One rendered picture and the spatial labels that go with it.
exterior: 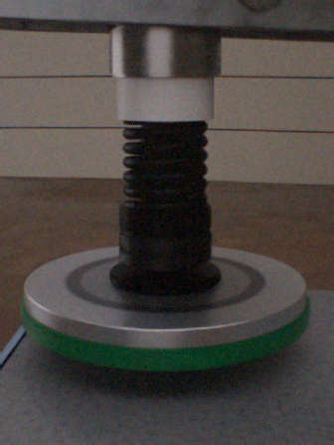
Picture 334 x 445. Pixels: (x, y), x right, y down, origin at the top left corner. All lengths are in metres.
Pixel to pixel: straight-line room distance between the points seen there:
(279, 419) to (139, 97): 0.23
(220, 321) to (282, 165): 6.15
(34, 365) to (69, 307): 0.07
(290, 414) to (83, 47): 6.42
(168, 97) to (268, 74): 6.06
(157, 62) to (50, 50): 6.43
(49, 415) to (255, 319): 0.14
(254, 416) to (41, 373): 0.16
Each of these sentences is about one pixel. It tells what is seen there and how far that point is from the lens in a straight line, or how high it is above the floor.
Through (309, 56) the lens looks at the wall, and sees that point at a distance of 6.53.
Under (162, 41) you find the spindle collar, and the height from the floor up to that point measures 1.07.
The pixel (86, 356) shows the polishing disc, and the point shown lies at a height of 0.88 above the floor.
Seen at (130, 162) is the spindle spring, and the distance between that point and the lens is 0.49.
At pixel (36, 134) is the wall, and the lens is 6.97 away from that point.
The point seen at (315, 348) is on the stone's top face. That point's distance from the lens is 0.56.
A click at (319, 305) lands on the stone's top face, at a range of 0.65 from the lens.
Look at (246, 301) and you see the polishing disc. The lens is 0.48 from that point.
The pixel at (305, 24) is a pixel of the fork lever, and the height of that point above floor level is 1.08.
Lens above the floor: 1.05
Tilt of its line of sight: 13 degrees down
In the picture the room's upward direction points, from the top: straight up
